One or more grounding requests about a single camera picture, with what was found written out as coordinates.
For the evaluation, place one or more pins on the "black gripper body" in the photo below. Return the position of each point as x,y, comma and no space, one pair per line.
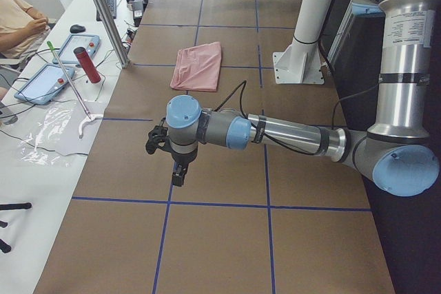
182,160

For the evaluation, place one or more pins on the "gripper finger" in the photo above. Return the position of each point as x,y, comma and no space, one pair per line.
178,175

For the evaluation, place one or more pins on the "seated person in beige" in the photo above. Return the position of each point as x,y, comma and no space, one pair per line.
23,30

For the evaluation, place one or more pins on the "clear plastic bag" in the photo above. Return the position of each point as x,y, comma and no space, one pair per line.
53,138

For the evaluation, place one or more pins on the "red thermos bottle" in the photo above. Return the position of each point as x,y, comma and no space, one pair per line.
86,63

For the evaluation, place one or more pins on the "near blue teach pendant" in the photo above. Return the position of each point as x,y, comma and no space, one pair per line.
43,86

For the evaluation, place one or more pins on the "pink snoopy t-shirt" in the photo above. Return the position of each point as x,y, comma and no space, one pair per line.
198,68

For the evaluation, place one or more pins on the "black keyboard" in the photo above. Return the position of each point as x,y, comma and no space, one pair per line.
112,5

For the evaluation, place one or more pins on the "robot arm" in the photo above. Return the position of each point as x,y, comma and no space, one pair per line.
393,152

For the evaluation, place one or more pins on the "aluminium frame post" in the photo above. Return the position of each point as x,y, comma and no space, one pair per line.
112,32

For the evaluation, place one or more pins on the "black computer mouse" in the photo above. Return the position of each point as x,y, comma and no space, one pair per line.
76,28

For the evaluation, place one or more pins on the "reacher stick with green tip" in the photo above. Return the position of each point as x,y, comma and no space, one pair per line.
89,117

